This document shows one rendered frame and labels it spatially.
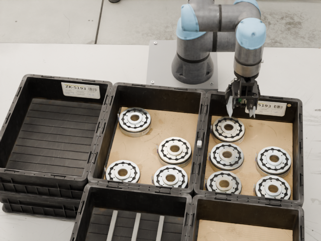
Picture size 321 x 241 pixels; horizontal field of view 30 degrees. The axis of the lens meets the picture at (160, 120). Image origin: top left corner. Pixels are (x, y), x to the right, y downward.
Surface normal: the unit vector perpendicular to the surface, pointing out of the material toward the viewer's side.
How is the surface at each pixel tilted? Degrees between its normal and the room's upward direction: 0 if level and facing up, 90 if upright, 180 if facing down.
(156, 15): 0
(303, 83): 0
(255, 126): 0
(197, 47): 90
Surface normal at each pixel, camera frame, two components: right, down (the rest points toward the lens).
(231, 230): -0.02, -0.66
